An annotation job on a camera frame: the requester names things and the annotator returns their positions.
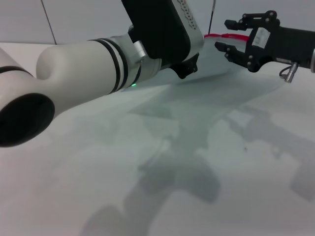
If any clear red-zip document bag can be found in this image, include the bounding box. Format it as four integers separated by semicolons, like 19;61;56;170
157;32;252;87

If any black vertical cable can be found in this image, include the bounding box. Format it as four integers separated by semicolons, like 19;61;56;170
208;0;217;35

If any silver cable connector plug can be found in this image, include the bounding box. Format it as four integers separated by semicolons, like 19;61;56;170
279;62;300;85

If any silver black wrist camera box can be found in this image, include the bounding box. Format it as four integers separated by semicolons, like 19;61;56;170
121;0;205;65

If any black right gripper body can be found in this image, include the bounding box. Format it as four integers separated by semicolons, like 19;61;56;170
245;25;315;73

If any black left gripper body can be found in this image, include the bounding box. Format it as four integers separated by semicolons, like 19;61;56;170
169;52;199;80

